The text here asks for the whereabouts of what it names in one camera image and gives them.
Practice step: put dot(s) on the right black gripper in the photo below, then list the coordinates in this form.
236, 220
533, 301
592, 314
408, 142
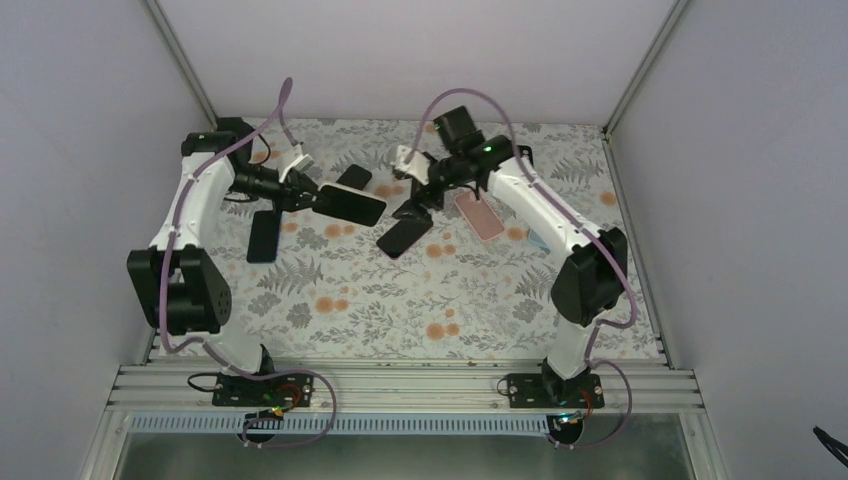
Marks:
412, 206

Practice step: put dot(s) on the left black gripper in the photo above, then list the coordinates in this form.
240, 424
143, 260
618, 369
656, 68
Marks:
293, 191

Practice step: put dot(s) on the black phone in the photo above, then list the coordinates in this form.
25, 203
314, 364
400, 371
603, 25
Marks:
402, 236

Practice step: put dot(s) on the blue smartphone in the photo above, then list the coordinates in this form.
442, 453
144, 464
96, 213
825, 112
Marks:
264, 237

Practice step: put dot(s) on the pink phone case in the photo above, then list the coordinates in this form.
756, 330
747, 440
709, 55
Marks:
480, 216

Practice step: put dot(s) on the light blue phone case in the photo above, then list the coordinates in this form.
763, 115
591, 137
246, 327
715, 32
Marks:
536, 240

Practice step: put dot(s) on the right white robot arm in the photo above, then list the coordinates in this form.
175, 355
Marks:
593, 274

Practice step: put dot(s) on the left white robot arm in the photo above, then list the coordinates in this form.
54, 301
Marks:
183, 294

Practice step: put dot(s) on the floral patterned mat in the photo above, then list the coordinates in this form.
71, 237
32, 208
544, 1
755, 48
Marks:
333, 293

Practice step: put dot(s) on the black object at corner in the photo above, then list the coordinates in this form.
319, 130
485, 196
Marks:
835, 447

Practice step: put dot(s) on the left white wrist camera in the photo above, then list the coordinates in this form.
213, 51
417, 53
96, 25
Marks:
294, 159

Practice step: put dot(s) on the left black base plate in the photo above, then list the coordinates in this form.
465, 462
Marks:
293, 390

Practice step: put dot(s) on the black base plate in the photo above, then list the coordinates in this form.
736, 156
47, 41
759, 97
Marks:
293, 390
536, 391

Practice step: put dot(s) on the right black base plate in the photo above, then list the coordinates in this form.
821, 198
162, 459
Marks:
536, 391

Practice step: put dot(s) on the aluminium rail frame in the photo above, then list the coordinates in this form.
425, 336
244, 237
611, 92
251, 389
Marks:
409, 387

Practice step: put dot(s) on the perforated cable duct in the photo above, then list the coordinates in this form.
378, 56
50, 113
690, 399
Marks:
344, 424

